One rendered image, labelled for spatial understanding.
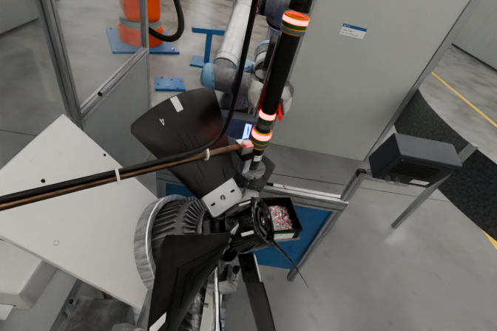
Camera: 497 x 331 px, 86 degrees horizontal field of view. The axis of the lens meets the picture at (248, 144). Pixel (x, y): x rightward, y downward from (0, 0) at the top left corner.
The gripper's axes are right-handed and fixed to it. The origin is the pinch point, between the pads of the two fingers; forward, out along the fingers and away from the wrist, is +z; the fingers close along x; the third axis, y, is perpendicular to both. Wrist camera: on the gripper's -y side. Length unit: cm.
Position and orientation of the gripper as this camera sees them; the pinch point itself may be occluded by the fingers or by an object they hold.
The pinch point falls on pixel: (270, 104)
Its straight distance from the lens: 52.0
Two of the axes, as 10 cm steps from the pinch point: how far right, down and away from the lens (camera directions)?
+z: -0.5, 6.3, -7.8
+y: -2.0, 7.6, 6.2
